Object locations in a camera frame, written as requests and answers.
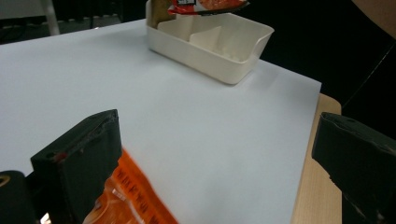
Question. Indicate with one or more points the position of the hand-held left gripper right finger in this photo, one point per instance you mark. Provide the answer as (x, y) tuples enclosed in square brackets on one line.
[(361, 158)]

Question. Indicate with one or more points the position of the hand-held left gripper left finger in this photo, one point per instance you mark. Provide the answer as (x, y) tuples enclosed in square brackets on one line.
[(81, 155)]

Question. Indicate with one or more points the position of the brown red snack packet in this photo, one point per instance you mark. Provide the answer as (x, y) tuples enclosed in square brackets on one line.
[(160, 12)]

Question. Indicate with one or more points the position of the clear orange snack packet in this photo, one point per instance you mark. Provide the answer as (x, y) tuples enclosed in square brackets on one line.
[(134, 199)]

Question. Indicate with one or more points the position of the white divided plastic tray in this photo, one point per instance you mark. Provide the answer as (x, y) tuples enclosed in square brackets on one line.
[(202, 56)]

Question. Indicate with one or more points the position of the red black snack packet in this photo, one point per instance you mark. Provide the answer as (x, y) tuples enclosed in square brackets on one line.
[(211, 6)]

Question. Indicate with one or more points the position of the white desk frame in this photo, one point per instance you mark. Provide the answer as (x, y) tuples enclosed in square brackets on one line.
[(49, 15)]

